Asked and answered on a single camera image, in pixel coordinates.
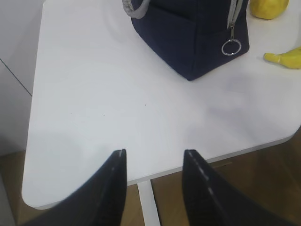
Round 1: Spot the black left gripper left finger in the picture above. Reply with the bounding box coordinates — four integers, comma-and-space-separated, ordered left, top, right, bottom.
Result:
25, 149, 127, 226

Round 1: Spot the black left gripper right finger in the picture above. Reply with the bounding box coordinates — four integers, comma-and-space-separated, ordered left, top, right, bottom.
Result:
182, 150, 291, 226

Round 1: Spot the yellow banana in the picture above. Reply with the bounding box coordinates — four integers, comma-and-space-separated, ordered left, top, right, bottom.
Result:
263, 47, 301, 69

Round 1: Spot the navy blue lunch bag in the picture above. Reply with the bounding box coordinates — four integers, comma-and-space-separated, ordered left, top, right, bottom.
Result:
123, 0, 249, 81

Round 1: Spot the yellow pear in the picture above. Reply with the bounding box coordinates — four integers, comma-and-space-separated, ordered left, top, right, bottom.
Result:
250, 0, 289, 20

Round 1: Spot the white table leg frame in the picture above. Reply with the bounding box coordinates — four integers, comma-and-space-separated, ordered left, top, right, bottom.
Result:
137, 180, 161, 226

